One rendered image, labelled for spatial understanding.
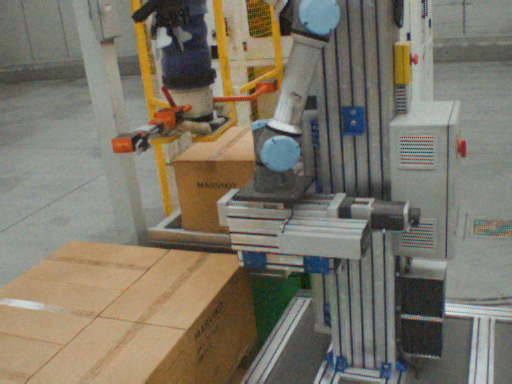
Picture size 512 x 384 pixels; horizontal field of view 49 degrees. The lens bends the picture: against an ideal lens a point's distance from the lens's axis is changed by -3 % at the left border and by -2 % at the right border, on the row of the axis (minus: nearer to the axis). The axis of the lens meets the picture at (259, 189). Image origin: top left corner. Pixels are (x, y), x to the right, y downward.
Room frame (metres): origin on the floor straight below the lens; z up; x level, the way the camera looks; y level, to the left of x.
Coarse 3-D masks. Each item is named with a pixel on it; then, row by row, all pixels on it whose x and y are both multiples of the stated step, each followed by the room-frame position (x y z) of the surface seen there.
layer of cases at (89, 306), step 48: (48, 288) 2.22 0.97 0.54; (96, 288) 2.18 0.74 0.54; (144, 288) 2.14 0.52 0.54; (192, 288) 2.10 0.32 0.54; (240, 288) 2.24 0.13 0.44; (0, 336) 1.86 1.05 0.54; (48, 336) 1.83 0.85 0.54; (96, 336) 1.81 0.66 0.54; (144, 336) 1.78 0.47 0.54; (192, 336) 1.82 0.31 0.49; (240, 336) 2.18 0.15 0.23
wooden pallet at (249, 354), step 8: (256, 336) 2.33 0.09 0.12; (248, 344) 2.24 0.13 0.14; (256, 344) 2.32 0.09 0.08; (248, 352) 2.23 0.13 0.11; (256, 352) 2.31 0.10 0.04; (240, 360) 2.15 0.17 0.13; (248, 360) 2.22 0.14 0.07; (232, 368) 2.07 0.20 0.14; (240, 368) 2.23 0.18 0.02; (248, 368) 2.22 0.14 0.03; (232, 376) 2.18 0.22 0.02; (240, 376) 2.17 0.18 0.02
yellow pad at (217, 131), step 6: (228, 120) 2.53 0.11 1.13; (234, 120) 2.55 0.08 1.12; (210, 126) 2.37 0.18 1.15; (216, 126) 2.44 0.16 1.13; (222, 126) 2.43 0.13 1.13; (228, 126) 2.46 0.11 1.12; (216, 132) 2.35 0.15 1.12; (222, 132) 2.37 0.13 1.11; (192, 138) 2.30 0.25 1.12; (198, 138) 2.29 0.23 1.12; (204, 138) 2.29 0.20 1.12; (210, 138) 2.28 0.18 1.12; (216, 138) 2.30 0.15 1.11
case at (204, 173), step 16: (240, 128) 3.08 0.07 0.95; (208, 144) 2.82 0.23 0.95; (224, 144) 2.78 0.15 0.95; (240, 144) 2.75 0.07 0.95; (176, 160) 2.59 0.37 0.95; (192, 160) 2.57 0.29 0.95; (208, 160) 2.54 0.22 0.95; (224, 160) 2.51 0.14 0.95; (240, 160) 2.49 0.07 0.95; (176, 176) 2.59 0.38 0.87; (192, 176) 2.57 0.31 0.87; (208, 176) 2.54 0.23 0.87; (224, 176) 2.51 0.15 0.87; (240, 176) 2.49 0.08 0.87; (192, 192) 2.57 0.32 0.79; (208, 192) 2.54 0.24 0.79; (224, 192) 2.52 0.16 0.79; (192, 208) 2.57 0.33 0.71; (208, 208) 2.55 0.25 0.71; (192, 224) 2.58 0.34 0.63; (208, 224) 2.55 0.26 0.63
